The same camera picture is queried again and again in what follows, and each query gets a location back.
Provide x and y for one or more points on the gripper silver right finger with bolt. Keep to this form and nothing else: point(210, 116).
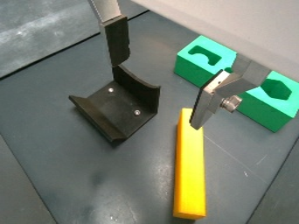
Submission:
point(219, 94)

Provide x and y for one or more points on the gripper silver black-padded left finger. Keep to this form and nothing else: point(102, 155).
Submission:
point(114, 26)

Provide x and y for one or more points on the yellow rectangular block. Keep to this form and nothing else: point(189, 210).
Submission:
point(190, 176)

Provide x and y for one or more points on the green shape-sorter board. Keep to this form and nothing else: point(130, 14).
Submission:
point(271, 104)

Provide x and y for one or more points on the black curved fixture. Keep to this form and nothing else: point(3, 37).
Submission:
point(122, 106)

